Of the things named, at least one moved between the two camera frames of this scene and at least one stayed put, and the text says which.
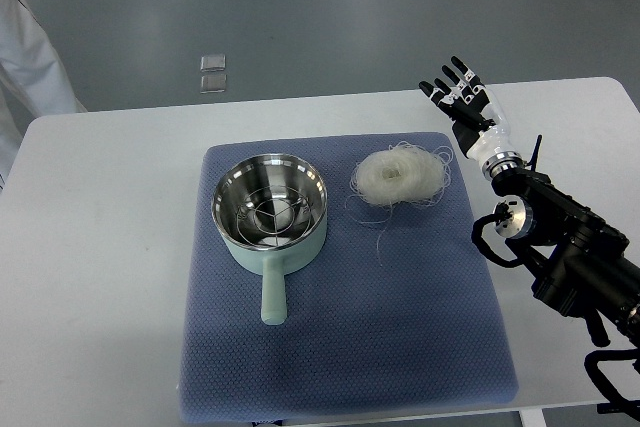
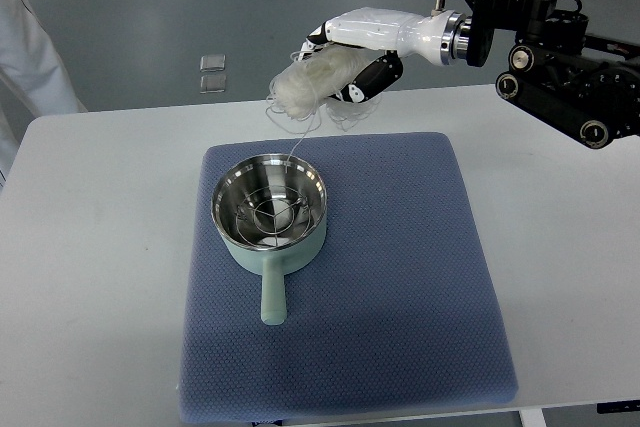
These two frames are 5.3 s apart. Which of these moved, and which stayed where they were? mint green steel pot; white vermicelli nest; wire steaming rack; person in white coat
Moved: white vermicelli nest
Stayed: person in white coat; mint green steel pot; wire steaming rack
